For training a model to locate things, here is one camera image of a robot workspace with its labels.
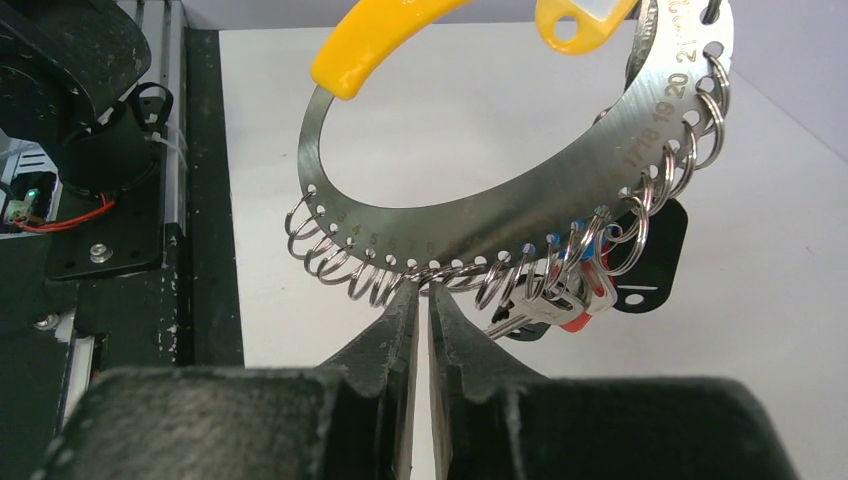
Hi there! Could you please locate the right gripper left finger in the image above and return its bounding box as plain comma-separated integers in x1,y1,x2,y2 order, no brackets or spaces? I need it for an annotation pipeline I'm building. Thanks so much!
33,282,419,479

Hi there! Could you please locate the yellow tagged key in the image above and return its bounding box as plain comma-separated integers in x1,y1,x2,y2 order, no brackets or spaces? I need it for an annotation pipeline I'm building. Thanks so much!
534,0,637,55

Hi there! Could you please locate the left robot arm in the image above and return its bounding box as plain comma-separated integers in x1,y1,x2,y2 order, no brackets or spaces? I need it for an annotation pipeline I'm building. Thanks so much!
1,1,174,197

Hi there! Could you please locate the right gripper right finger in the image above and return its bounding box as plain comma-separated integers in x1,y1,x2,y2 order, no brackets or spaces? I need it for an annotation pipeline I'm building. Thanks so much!
429,283,797,479

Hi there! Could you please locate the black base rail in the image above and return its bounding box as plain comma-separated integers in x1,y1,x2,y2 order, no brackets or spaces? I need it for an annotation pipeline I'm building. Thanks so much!
1,27,244,479

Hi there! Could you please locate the metal key organizer ring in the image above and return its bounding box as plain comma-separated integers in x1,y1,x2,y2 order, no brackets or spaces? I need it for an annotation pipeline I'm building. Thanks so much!
284,0,737,342

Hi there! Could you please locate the left green circuit board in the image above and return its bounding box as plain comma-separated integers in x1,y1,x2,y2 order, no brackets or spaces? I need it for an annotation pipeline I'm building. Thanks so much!
1,189,40,227

